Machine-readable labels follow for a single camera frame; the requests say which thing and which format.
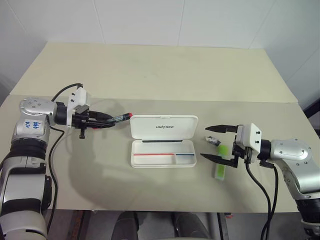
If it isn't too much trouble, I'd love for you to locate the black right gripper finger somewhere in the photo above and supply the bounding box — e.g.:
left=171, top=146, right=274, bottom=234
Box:
left=204, top=123, right=239, bottom=135
left=200, top=152, right=237, bottom=168

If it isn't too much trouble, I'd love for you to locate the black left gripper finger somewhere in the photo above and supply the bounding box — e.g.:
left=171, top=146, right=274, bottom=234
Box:
left=89, top=110, right=114, bottom=121
left=86, top=119, right=117, bottom=129

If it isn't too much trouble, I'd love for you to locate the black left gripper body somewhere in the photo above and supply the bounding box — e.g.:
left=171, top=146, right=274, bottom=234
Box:
left=71, top=107, right=93, bottom=140

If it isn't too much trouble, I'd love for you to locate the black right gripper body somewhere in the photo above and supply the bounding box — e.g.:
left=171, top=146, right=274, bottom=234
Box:
left=231, top=124, right=252, bottom=168

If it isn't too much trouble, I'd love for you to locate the black marker with red cap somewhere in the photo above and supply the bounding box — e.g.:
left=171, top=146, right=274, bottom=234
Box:
left=91, top=112, right=134, bottom=131

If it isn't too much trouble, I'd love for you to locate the white hinged pencil case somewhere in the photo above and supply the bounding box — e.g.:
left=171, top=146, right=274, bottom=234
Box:
left=129, top=114, right=200, bottom=169

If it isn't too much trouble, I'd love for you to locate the white sticker with blue writing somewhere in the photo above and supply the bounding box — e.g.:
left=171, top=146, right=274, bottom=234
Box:
left=23, top=119, right=42, bottom=129

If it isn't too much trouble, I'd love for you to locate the grey metal table leg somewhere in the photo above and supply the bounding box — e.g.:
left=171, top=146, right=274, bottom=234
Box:
left=216, top=212, right=232, bottom=240

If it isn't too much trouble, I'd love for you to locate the black furniture at room edge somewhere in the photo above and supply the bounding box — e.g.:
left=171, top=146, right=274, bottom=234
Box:
left=301, top=93, right=320, bottom=121

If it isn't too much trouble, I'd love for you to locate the dark rounded shape under table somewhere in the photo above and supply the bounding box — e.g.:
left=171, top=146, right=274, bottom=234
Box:
left=116, top=211, right=141, bottom=240

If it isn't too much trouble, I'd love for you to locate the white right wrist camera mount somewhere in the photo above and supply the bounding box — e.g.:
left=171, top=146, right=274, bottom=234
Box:
left=236, top=122, right=263, bottom=164

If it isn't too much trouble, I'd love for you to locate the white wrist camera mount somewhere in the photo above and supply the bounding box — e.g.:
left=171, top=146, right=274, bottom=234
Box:
left=236, top=122, right=263, bottom=164
left=65, top=86, right=92, bottom=128

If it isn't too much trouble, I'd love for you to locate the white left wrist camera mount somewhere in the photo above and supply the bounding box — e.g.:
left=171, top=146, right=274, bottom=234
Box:
left=65, top=86, right=92, bottom=128

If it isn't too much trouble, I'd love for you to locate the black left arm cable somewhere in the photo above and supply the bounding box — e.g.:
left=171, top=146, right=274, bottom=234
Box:
left=45, top=83, right=84, bottom=240

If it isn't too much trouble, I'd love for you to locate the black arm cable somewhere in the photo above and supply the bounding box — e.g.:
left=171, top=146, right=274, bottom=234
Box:
left=45, top=83, right=84, bottom=240
left=244, top=156, right=279, bottom=240

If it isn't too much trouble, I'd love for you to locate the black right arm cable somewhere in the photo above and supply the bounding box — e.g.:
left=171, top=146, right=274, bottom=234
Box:
left=244, top=156, right=279, bottom=240

